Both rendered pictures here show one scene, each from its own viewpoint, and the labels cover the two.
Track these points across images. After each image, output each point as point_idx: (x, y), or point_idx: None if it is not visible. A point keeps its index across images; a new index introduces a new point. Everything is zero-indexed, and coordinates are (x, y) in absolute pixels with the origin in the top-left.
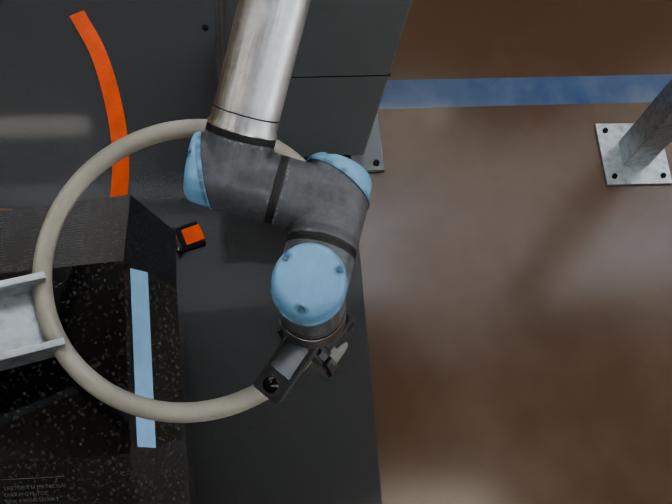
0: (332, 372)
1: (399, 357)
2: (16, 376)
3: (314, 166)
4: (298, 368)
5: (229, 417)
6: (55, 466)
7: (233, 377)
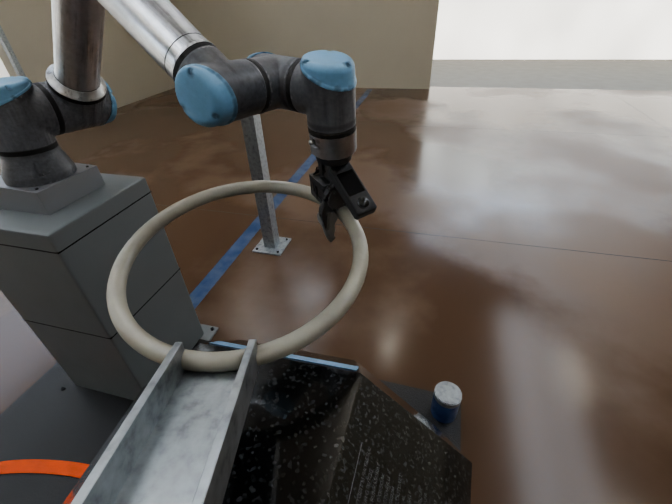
0: None
1: (318, 351)
2: (248, 453)
3: None
4: (360, 180)
5: None
6: (351, 442)
7: None
